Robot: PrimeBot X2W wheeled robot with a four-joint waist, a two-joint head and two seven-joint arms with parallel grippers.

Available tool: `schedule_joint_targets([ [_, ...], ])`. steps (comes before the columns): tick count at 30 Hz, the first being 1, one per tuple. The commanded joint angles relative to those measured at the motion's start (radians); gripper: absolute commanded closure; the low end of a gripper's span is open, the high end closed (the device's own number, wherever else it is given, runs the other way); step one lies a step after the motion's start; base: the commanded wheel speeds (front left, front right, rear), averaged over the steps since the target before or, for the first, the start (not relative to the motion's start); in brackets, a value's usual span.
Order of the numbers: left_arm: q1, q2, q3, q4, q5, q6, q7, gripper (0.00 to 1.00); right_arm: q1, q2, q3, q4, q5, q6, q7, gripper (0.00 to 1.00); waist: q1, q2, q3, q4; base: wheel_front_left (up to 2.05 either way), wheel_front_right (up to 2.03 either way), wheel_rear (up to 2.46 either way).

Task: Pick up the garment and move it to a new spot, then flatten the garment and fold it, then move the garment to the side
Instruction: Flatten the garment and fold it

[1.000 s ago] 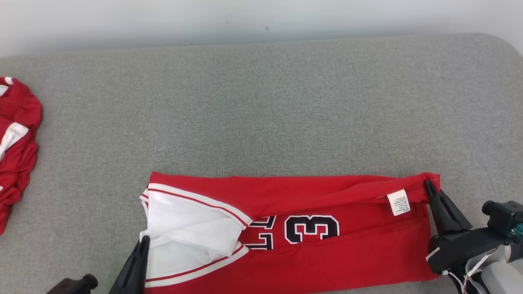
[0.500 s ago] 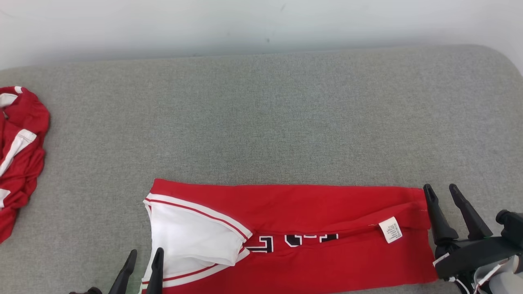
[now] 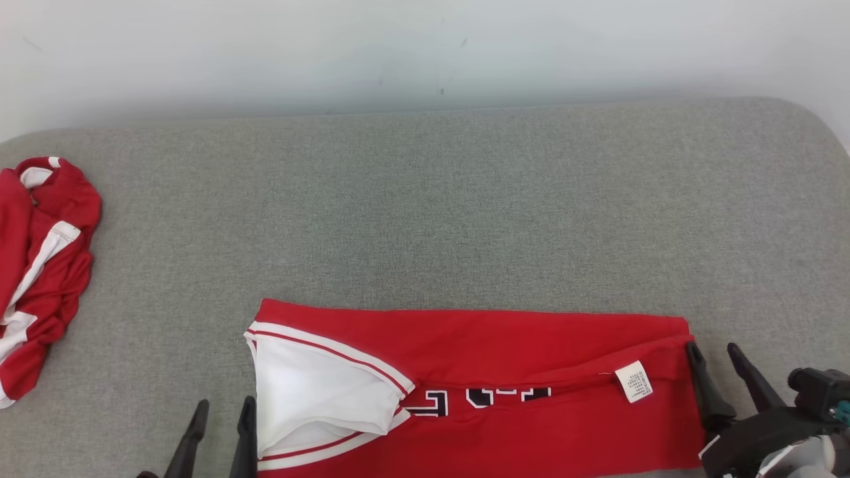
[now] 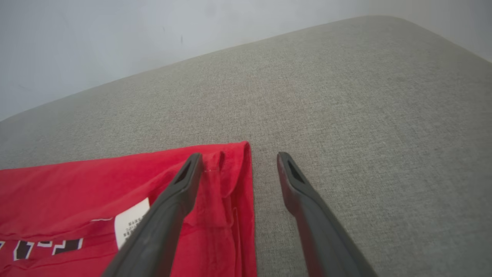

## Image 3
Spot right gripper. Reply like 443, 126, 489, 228
685, 341, 850, 478

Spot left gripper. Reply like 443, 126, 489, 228
136, 396, 258, 478

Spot red jersey with black lettering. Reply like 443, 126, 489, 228
244, 298, 707, 478

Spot red shorts with white stripes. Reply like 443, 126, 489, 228
0, 157, 103, 410

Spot grey fabric sofa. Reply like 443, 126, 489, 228
0, 98, 850, 478

